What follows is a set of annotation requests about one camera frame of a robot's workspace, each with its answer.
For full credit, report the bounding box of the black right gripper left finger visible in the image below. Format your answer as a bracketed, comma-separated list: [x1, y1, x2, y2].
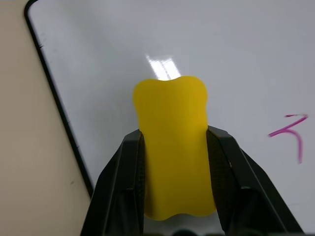
[81, 129, 146, 234]

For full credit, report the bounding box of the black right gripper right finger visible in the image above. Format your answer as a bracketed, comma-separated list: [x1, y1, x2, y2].
[207, 125, 305, 234]

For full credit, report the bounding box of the yellow whiteboard eraser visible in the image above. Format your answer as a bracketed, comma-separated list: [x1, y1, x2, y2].
[132, 75, 218, 221]

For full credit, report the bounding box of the black-framed whiteboard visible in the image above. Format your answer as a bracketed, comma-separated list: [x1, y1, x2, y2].
[24, 0, 315, 234]

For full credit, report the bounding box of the pink marker drawing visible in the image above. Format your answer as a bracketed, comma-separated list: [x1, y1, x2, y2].
[268, 113, 309, 164]

